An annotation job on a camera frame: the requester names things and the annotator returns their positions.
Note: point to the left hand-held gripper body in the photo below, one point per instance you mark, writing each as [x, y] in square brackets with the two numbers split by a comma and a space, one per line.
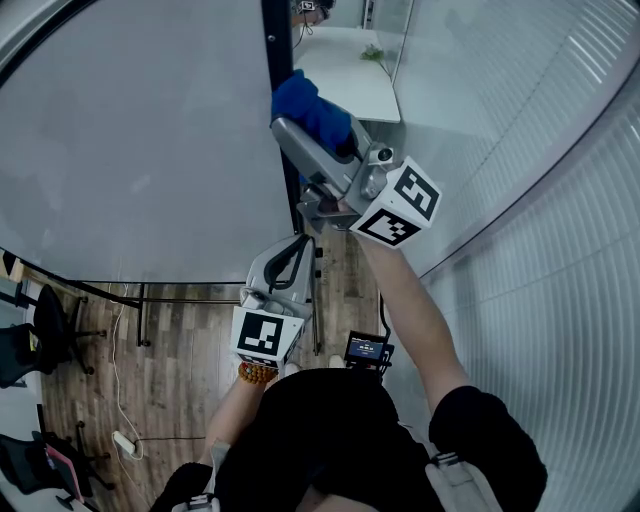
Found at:
[257, 335]

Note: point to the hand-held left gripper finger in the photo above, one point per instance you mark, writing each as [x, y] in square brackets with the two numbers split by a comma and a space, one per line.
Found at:
[306, 285]
[257, 280]

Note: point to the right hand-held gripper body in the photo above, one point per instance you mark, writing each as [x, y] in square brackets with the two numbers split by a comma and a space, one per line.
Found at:
[400, 210]

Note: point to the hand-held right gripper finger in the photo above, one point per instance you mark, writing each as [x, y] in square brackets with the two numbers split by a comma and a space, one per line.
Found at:
[361, 145]
[315, 155]

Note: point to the blue cloth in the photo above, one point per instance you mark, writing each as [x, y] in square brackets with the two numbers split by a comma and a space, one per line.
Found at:
[305, 107]

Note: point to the white whiteboard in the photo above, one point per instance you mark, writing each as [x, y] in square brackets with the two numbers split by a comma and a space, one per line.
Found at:
[150, 150]

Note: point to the person's left forearm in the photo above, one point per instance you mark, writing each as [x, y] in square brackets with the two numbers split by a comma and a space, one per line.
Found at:
[230, 420]

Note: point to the person's right forearm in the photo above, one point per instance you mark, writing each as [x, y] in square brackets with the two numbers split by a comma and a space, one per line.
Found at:
[420, 325]

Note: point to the person's left white shoe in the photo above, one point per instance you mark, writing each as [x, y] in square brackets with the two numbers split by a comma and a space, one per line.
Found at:
[291, 370]

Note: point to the person's white shoe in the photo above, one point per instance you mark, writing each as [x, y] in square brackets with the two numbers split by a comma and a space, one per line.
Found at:
[335, 361]
[291, 370]

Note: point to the white table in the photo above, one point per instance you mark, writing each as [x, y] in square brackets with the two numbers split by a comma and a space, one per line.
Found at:
[340, 75]

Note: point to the person's right white shoe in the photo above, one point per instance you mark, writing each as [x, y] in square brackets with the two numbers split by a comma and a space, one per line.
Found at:
[335, 361]

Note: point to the small black screen device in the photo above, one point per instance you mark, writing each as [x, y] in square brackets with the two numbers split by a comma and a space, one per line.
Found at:
[367, 347]

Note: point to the green plant sprig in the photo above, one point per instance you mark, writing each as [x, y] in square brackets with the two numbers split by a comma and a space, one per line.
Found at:
[374, 54]

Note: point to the person's black clothing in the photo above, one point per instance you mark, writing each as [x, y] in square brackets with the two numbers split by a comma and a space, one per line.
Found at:
[325, 440]

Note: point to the white power strip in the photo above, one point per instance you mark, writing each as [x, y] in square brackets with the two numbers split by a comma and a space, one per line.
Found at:
[125, 442]

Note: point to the white window blinds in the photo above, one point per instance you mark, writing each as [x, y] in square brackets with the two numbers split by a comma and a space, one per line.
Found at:
[550, 300]

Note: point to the black office chair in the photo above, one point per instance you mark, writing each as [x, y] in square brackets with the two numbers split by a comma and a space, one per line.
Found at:
[17, 355]
[50, 320]
[25, 465]

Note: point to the pink folder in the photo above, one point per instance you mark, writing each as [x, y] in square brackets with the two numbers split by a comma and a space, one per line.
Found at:
[65, 475]

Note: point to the light wooden desk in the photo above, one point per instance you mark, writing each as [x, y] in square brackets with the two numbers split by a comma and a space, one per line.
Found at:
[12, 270]

